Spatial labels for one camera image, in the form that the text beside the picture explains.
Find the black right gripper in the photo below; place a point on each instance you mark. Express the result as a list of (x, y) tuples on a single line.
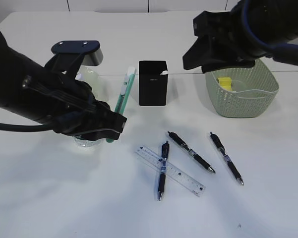
[(220, 42)]

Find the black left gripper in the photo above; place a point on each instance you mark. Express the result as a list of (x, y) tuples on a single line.
[(75, 111)]

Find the clear water bottle green label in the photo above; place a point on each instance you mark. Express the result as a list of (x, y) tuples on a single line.
[(86, 143)]

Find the teal utility knife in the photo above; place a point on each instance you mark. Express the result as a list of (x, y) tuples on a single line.
[(125, 90)]

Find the yellow utility knife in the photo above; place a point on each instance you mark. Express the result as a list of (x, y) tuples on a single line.
[(165, 72)]

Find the black pen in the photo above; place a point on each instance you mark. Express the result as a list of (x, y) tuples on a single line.
[(191, 152), (163, 169), (226, 158)]

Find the clear plastic ruler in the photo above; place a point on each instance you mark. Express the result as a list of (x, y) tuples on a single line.
[(172, 172)]

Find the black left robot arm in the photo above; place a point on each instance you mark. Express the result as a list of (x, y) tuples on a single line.
[(14, 66)]

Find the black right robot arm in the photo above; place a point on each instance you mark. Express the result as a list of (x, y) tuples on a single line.
[(251, 30)]

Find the translucent green wavy plate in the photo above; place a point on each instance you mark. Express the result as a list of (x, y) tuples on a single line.
[(89, 76)]

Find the green woven plastic basket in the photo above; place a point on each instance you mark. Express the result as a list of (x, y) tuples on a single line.
[(254, 90)]

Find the black square pen holder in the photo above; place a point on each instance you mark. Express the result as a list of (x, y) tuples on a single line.
[(152, 84)]

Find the black pen on ruler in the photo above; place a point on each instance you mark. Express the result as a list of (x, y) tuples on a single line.
[(163, 169)]

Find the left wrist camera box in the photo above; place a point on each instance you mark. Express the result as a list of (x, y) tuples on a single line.
[(91, 49)]

